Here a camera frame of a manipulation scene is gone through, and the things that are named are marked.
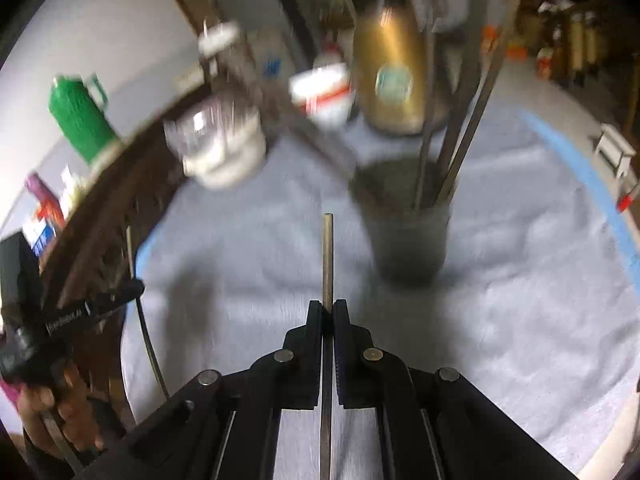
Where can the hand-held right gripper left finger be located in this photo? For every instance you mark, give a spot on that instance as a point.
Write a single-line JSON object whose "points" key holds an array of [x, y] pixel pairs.
{"points": [[315, 340]]}

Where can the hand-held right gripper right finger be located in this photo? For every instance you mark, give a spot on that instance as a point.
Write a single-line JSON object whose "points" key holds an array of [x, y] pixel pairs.
{"points": [[342, 360]]}

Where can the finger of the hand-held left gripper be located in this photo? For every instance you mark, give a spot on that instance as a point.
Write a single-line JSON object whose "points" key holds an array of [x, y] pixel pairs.
{"points": [[95, 307]]}

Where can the grey metal chopstick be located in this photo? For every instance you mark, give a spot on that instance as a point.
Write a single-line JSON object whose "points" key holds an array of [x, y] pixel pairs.
{"points": [[327, 260]]}

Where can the grey chopstick holder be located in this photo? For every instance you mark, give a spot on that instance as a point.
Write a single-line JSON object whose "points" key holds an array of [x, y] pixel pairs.
{"points": [[405, 240]]}

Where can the light metal chopstick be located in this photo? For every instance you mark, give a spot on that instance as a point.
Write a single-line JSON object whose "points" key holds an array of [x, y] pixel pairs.
{"points": [[480, 110]]}

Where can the dark chopstick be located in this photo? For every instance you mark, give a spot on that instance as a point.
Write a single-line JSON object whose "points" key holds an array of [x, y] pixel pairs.
{"points": [[462, 85]]}

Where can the person's left hand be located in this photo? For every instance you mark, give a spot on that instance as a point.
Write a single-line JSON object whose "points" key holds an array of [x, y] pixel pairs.
{"points": [[65, 415]]}

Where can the blue and red box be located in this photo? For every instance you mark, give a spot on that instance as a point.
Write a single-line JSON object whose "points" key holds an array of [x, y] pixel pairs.
{"points": [[42, 232]]}

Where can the carved dark wooden chair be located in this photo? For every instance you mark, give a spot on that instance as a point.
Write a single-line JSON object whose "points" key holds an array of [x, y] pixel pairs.
{"points": [[100, 220]]}

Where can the grey tablecloth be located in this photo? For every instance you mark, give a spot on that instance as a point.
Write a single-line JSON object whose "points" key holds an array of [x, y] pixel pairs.
{"points": [[500, 335]]}

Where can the green thermos flask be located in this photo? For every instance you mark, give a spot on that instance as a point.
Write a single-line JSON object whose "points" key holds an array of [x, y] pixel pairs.
{"points": [[82, 115]]}

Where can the clear glass jar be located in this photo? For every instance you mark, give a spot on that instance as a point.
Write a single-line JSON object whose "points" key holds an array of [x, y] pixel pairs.
{"points": [[210, 120]]}

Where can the white bowl red print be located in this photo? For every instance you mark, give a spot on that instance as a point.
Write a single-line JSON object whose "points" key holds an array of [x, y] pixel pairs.
{"points": [[322, 92]]}

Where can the gold electric kettle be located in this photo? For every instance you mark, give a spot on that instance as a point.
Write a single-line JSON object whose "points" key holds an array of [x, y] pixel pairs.
{"points": [[395, 60]]}

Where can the white small stool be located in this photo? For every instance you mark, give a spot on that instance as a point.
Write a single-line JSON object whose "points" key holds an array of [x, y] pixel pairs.
{"points": [[615, 147]]}

